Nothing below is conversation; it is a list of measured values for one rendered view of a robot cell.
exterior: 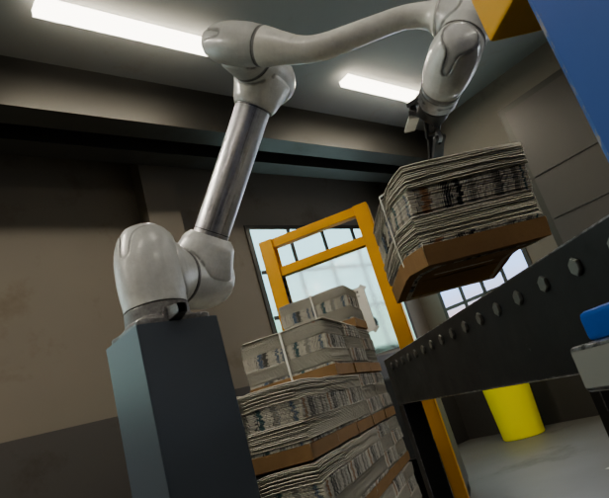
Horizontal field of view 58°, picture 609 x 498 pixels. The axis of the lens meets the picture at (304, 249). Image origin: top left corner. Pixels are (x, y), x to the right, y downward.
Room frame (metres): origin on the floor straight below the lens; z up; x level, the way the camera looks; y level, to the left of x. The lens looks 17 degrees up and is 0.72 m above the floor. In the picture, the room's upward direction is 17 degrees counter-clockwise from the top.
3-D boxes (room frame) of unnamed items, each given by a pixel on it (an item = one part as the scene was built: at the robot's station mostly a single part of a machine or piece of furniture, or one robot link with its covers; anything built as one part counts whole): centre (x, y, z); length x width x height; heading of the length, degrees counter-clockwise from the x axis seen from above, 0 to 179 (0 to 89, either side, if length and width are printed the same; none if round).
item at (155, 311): (1.26, 0.37, 1.03); 0.22 x 0.18 x 0.06; 42
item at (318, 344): (2.34, 0.16, 0.95); 0.38 x 0.29 x 0.23; 75
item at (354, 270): (3.34, -0.10, 1.28); 0.57 x 0.01 x 0.65; 76
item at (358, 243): (3.32, -0.10, 1.62); 0.75 x 0.06 x 0.06; 76
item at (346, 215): (3.32, -0.10, 1.82); 0.75 x 0.06 x 0.06; 76
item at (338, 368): (2.34, 0.16, 0.86); 0.38 x 0.29 x 0.04; 75
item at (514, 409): (5.50, -1.46, 0.36); 0.47 x 0.45 x 0.72; 42
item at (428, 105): (1.10, -0.39, 1.30); 0.09 x 0.06 x 0.09; 97
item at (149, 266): (1.28, 0.38, 1.17); 0.18 x 0.16 x 0.22; 159
